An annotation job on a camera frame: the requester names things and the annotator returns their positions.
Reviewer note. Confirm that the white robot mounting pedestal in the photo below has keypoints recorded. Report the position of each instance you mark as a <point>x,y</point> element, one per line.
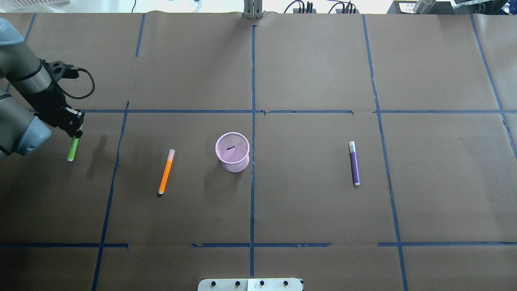
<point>251,284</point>

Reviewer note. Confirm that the pink mesh pen holder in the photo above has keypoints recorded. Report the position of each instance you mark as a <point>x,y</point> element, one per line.
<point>233,151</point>

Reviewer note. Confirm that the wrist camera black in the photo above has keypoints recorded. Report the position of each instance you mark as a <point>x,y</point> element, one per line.
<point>58,70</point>

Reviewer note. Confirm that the purple highlighter pen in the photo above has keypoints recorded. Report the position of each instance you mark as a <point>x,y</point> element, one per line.
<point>354,164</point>

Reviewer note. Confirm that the orange highlighter pen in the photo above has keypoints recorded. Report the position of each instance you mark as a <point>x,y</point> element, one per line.
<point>166,172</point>

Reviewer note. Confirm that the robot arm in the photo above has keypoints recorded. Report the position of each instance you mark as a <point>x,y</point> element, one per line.
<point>37,81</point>

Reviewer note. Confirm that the small metal cup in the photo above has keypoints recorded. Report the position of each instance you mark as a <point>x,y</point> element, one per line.
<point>423,6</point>

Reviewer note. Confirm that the black box on desk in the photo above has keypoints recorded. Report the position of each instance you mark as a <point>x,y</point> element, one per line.
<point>405,7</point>

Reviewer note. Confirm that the aluminium frame post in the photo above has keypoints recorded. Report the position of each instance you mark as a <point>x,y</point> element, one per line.
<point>253,9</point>

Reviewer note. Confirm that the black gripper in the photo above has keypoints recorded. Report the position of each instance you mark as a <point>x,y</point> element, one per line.
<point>51,105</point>

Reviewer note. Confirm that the green highlighter pen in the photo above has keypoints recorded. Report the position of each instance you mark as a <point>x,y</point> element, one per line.
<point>73,148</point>

